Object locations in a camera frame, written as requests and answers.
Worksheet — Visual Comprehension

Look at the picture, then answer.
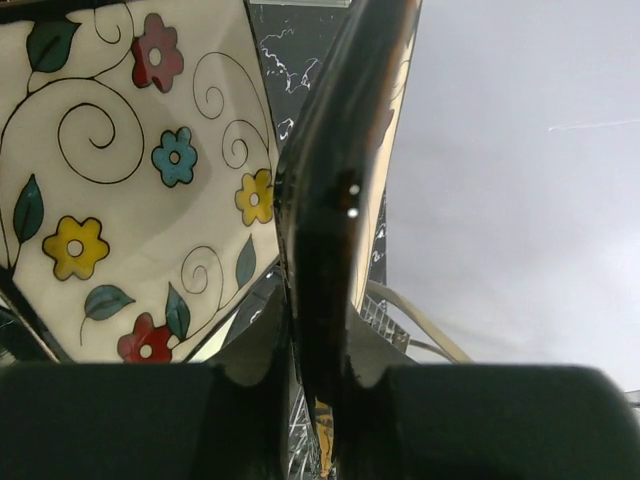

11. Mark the dark brown square plate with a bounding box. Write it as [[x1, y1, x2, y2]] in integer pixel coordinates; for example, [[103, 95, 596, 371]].
[[1, 1, 278, 363]]

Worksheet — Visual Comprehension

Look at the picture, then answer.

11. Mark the stainless steel dish rack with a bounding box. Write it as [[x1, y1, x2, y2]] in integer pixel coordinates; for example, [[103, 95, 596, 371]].
[[287, 280, 472, 479]]

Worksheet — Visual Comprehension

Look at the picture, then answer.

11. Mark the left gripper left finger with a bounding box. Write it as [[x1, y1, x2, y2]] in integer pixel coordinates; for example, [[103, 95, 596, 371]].
[[1, 289, 290, 479]]

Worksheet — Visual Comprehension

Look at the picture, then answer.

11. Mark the floral square plate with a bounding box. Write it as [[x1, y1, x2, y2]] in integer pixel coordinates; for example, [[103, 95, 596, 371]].
[[274, 0, 424, 431]]

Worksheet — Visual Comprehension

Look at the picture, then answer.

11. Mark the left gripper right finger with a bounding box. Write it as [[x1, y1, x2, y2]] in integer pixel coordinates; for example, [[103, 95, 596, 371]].
[[334, 303, 639, 479]]

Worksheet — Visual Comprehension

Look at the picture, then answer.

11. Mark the white square plate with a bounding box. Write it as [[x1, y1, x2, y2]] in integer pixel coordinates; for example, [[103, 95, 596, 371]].
[[1, 299, 60, 362]]

